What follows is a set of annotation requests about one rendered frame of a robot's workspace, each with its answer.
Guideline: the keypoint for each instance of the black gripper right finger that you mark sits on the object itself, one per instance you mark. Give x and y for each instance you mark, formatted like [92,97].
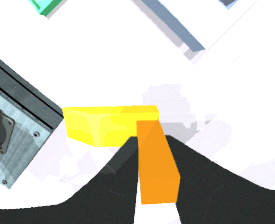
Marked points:
[210,194]

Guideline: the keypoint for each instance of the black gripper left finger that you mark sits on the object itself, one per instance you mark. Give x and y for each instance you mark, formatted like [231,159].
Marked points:
[108,198]

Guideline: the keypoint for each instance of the light blue ramp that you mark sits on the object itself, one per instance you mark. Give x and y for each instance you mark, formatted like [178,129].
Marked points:
[198,22]

